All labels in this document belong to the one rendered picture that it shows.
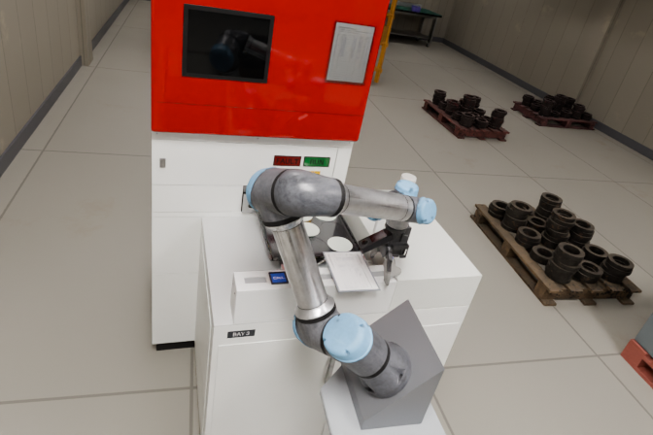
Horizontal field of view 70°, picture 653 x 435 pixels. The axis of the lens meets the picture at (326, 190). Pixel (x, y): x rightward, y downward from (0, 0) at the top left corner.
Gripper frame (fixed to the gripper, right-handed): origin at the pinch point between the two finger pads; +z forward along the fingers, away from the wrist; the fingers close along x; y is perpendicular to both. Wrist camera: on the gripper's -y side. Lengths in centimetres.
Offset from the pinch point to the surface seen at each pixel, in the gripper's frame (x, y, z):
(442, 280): -4.8, 24.2, 1.1
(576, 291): 66, 198, 84
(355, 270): 1.0, -7.9, -0.3
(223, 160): 58, -48, -13
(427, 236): 20.2, 30.5, 0.0
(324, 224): 39.1, -6.9, 6.6
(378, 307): -4.8, 1.7, 12.0
